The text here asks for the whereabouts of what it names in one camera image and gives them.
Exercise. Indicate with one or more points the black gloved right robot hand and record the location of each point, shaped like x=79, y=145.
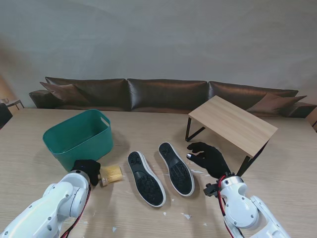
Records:
x=213, y=161

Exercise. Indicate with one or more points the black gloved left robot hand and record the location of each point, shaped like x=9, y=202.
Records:
x=89, y=168

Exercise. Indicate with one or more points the wooden shoe brush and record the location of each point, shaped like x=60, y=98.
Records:
x=112, y=173

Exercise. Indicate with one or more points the yellow canvas sneaker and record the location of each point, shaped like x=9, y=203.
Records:
x=146, y=183
x=177, y=171

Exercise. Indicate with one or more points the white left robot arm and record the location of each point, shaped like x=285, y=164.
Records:
x=49, y=208

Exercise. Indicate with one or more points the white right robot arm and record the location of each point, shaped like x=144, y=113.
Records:
x=242, y=208

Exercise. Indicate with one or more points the green plastic basket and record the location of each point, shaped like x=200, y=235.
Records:
x=74, y=138

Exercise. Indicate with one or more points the small wooden shelf black legs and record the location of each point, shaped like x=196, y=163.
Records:
x=232, y=121

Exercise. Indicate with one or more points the brown leather cushion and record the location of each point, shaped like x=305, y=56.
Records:
x=275, y=104
x=64, y=93

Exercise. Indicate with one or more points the dark brown leather sofa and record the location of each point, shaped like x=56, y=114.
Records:
x=166, y=94

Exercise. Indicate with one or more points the wooden side table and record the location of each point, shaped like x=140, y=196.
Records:
x=13, y=102

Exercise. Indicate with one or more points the dark chair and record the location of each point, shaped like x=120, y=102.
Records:
x=4, y=114

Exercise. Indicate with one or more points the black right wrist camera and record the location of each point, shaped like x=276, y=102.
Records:
x=210, y=190

